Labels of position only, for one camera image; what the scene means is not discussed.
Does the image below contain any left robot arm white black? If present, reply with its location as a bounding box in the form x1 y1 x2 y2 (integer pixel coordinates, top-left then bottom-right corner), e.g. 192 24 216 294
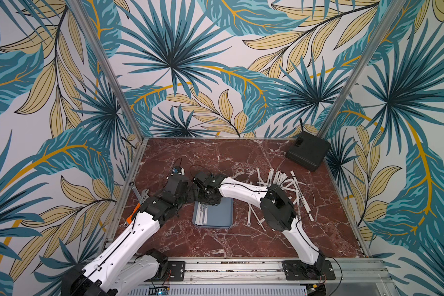
61 174 189 296

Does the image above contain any left aluminium frame post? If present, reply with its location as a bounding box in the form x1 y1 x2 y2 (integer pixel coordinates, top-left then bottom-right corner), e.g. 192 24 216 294
68 0 144 143

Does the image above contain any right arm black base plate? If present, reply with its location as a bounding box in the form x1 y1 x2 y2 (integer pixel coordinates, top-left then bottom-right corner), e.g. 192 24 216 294
282 260 336 282

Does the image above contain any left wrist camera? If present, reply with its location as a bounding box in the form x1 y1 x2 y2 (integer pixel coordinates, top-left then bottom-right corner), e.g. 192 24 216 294
171 166 185 175

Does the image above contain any aluminium frame post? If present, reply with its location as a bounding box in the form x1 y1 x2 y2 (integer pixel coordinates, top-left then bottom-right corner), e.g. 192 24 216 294
68 0 144 143
317 0 406 139

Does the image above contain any black box with antenna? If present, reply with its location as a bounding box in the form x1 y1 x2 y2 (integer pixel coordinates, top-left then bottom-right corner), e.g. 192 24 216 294
286 119 331 171

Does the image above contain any orange handled adjustable wrench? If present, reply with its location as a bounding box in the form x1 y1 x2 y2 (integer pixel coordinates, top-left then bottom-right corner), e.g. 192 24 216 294
124 181 149 227

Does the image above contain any right aluminium frame post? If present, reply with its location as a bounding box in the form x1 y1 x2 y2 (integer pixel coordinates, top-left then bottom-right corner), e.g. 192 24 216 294
317 0 406 139

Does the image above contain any long white wrapped straw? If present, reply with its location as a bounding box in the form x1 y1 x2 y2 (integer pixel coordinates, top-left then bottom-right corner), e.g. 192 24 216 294
290 171 314 222

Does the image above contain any green circuit board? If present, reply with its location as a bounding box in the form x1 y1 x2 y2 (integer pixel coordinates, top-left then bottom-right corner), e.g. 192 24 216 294
148 287 170 296

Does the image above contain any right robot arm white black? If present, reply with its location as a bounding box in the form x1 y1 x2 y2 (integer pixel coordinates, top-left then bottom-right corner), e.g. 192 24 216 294
192 171 326 270

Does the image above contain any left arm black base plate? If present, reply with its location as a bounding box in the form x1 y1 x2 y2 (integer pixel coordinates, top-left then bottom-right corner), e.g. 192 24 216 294
149 261 186 282

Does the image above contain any aluminium front rail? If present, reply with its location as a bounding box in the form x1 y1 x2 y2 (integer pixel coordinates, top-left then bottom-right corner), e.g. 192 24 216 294
128 257 399 296

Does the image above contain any blue plastic storage tray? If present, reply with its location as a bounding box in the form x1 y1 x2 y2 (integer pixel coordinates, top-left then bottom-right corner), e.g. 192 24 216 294
192 198 234 229

